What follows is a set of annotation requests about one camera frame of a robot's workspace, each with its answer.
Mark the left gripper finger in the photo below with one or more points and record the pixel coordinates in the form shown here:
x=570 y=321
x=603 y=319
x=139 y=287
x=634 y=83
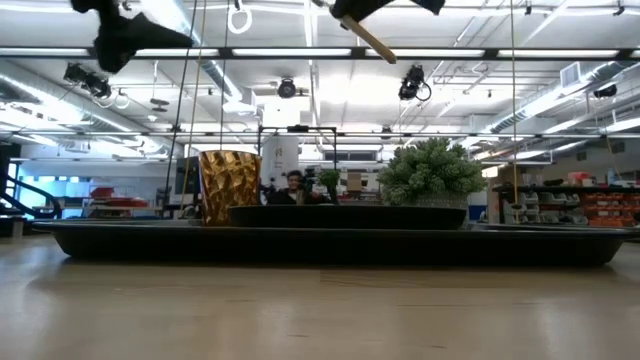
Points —
x=155 y=35

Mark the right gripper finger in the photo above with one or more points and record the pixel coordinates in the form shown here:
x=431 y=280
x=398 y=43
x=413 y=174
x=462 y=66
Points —
x=357 y=7

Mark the green artificial potted plant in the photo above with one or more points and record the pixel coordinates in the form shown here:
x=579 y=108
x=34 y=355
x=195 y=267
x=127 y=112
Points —
x=430 y=170

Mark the amber faceted cup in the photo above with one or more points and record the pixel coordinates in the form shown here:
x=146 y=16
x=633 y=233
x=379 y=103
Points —
x=230 y=187

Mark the black round plate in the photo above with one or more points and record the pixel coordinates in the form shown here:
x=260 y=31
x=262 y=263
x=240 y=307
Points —
x=350 y=217

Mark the black rectangular tray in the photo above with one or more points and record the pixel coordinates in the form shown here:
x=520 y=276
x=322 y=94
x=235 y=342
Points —
x=335 y=247

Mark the red storage bin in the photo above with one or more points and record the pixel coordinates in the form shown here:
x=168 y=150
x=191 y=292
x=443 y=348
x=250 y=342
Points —
x=117 y=202

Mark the white cylindrical tank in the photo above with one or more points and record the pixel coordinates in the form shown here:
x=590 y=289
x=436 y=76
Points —
x=280 y=160

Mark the small green plant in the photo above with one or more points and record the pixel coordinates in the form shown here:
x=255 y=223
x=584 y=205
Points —
x=330 y=177

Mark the person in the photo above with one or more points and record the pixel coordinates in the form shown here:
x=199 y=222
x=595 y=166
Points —
x=294 y=192

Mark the black shelf with orange bins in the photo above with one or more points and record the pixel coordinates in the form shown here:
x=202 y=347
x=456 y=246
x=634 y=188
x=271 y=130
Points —
x=565 y=189

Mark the black aluminium rig frame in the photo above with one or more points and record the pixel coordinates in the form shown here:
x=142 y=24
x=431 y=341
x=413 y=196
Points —
x=225 y=52

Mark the round black hanging camera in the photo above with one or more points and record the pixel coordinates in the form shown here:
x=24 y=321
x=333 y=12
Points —
x=287 y=87

